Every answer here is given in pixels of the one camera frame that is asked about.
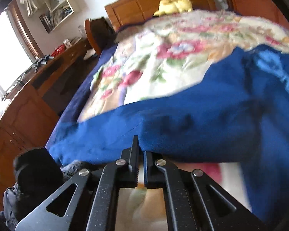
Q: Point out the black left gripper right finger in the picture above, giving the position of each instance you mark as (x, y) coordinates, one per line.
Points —
(194, 201)

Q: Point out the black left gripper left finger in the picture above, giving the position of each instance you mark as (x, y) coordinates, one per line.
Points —
(88, 200)

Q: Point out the blue wool coat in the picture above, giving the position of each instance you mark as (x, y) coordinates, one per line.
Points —
(238, 113)

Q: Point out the black folded clothes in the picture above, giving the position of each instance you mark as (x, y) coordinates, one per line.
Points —
(37, 172)

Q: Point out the navy bed sheet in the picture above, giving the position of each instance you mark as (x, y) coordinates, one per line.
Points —
(70, 115)

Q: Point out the wooden desk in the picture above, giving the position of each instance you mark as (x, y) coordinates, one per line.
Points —
(33, 113)

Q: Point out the floral bed blanket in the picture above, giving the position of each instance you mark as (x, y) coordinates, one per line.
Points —
(171, 53)

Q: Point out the red basket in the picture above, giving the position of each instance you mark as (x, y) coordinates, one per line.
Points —
(58, 50)

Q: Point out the wooden chair with dark bag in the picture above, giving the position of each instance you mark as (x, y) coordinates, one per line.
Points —
(99, 34)

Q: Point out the yellow plush toy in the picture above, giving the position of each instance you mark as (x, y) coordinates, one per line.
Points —
(168, 7)

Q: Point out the wooden headboard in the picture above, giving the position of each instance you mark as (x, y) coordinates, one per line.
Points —
(123, 12)

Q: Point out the wooden louvered wardrobe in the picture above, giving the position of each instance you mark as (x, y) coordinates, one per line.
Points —
(259, 8)

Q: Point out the white wall shelf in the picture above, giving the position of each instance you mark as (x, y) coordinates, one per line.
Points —
(56, 12)

